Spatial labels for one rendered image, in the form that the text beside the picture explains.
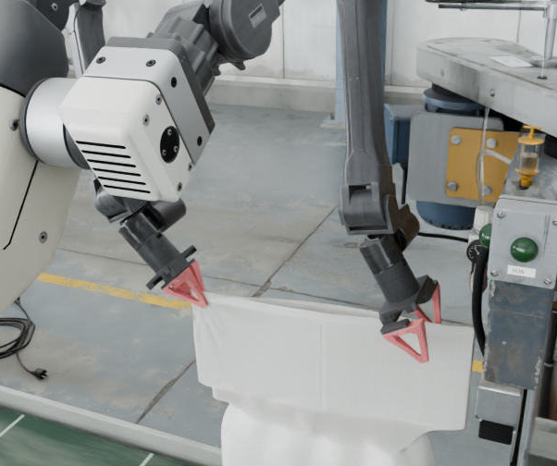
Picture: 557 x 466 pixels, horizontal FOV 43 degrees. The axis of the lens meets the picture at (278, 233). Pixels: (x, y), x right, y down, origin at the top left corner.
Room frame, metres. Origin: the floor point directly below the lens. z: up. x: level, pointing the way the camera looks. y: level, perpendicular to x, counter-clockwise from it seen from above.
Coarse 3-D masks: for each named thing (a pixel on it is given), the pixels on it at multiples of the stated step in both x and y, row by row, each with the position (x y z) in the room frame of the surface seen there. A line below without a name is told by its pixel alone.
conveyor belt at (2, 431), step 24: (0, 408) 1.64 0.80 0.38; (0, 432) 1.53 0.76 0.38; (24, 432) 1.53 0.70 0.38; (48, 432) 1.53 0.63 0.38; (72, 432) 1.53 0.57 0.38; (0, 456) 1.44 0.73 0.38; (24, 456) 1.44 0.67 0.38; (48, 456) 1.44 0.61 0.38; (72, 456) 1.43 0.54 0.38; (96, 456) 1.43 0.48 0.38; (120, 456) 1.43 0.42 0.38; (144, 456) 1.43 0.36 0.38
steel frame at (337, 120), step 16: (384, 0) 6.08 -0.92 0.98; (336, 16) 5.83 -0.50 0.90; (384, 16) 6.08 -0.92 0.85; (336, 32) 5.82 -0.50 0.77; (384, 32) 6.07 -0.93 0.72; (336, 48) 5.82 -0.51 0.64; (384, 48) 6.07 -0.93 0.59; (336, 64) 5.83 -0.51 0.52; (384, 64) 6.07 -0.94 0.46; (336, 80) 5.83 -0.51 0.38; (384, 80) 6.09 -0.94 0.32; (336, 96) 5.82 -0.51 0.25; (336, 112) 5.82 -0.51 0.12; (336, 128) 5.76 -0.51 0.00
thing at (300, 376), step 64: (192, 320) 1.12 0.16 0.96; (256, 320) 1.07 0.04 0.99; (320, 320) 1.03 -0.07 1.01; (256, 384) 1.07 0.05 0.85; (320, 384) 1.03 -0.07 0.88; (384, 384) 1.00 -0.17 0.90; (448, 384) 0.98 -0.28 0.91; (256, 448) 1.01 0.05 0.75; (320, 448) 0.97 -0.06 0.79; (384, 448) 0.93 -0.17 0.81
